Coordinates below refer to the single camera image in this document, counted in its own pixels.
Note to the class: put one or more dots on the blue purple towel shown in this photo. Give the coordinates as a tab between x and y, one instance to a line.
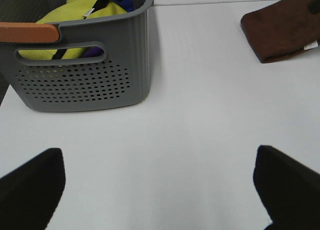
103	8

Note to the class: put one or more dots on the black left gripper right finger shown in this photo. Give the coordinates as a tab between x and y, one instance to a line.
288	190

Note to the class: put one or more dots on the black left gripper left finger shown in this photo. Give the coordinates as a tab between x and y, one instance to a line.
31	193

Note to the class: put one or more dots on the grey perforated plastic basket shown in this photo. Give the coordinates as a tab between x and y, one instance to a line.
119	77

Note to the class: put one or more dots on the yellow-green towel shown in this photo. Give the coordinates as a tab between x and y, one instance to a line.
75	17

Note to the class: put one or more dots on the brown towel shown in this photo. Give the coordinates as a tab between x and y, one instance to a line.
283	29

